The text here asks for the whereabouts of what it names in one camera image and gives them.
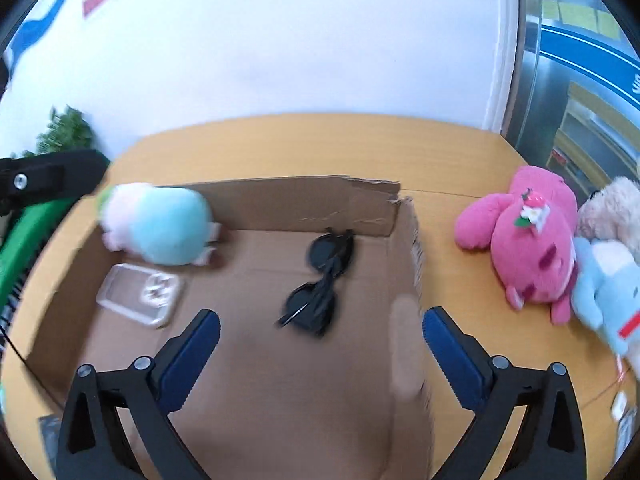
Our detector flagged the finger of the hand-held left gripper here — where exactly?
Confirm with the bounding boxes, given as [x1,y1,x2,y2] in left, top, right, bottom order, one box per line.
[0,149,112,216]

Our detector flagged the wooden desktop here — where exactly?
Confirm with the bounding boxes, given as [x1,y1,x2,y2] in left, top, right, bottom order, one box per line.
[0,112,640,480]

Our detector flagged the pink plush bear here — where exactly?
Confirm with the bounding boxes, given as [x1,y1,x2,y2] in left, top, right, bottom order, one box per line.
[454,165,581,325]

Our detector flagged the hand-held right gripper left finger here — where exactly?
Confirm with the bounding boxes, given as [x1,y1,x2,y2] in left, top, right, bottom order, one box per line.
[56,308,222,480]

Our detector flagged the glass door with blue stripe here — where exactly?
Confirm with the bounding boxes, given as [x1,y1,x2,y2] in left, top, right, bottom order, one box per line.
[505,0,640,186]

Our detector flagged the brown cardboard box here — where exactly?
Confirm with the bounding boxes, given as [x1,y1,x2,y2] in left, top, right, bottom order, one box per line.
[22,175,436,480]

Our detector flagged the blue wall decal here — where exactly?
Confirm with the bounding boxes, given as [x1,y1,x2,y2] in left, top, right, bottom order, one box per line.
[10,0,101,56]

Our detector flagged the black sunglasses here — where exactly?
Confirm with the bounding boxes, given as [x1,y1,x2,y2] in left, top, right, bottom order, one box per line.
[276,227,356,337]

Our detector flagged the large potted green plant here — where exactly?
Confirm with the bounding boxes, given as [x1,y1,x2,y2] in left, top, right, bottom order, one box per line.
[35,105,98,156]

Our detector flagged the beige plush toy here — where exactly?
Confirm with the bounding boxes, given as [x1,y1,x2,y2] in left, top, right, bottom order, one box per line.
[575,176,640,251]

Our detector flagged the teal and pink plush toy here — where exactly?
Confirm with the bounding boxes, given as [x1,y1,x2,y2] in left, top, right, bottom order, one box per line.
[97,182,223,267]

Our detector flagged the white door frame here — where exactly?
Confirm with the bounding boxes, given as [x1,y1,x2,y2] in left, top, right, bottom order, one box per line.
[482,0,521,133]

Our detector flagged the clear phone case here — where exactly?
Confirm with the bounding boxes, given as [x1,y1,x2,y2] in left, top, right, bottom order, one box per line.
[96,263,183,330]

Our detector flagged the light blue plush toy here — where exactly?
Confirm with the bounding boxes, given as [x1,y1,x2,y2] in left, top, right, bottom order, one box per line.
[570,237,640,356]

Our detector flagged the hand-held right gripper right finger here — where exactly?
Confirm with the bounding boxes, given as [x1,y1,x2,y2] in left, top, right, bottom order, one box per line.
[422,306,587,480]

